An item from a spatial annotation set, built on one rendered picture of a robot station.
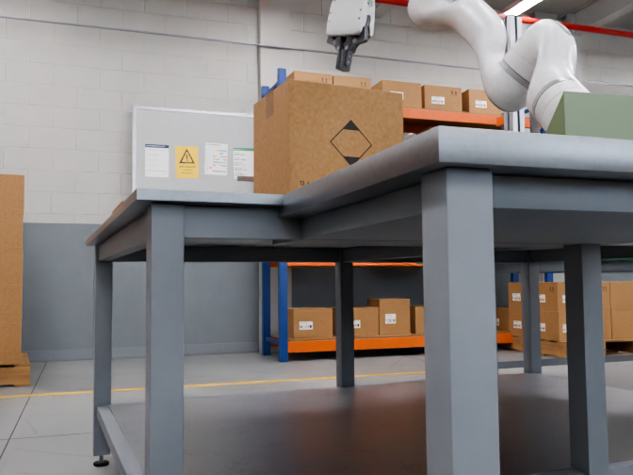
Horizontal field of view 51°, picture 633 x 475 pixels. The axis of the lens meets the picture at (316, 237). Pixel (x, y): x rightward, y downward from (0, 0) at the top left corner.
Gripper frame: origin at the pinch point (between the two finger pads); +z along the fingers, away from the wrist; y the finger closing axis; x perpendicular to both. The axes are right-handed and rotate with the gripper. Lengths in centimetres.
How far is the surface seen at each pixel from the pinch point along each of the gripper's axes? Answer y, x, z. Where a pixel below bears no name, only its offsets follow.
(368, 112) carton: 1.4, -13.5, 8.3
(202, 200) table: -0.6, 34.3, 34.8
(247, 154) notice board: 373, -325, -17
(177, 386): -2, 35, 69
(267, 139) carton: 21.4, -1.3, 17.9
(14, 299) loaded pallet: 332, -100, 116
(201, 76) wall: 418, -293, -84
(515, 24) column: 3, -84, -36
